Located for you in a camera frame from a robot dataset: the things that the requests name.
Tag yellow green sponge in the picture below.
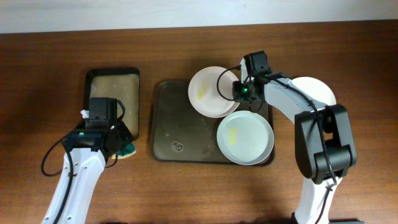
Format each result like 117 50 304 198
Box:
111 142 136 159

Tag cream white plate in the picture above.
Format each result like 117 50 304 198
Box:
289 77 336 109

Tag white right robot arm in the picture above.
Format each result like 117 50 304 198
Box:
232 73 357 223

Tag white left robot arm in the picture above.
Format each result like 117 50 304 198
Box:
42 121 134 223

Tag small black water tray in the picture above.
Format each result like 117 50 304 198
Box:
83 67 140 140

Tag large dark serving tray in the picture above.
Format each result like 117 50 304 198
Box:
149 79 275 167

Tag pink plate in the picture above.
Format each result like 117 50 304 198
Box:
188 66 239 118

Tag light green plate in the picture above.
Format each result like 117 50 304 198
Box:
216 111 275 166

